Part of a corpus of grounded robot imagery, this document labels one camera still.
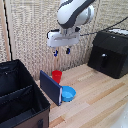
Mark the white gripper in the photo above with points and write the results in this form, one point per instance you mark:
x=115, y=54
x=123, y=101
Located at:
x=62, y=38

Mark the red plastic cup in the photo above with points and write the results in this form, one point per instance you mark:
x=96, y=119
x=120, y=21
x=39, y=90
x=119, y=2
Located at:
x=57, y=76

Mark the dark blue book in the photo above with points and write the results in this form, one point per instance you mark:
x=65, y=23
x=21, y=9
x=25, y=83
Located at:
x=50, y=87

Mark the blue plastic bowl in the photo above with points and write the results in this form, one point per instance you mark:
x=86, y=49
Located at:
x=68, y=93

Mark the black fabric storage bin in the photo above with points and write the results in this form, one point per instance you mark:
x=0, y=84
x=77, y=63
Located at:
x=16, y=96

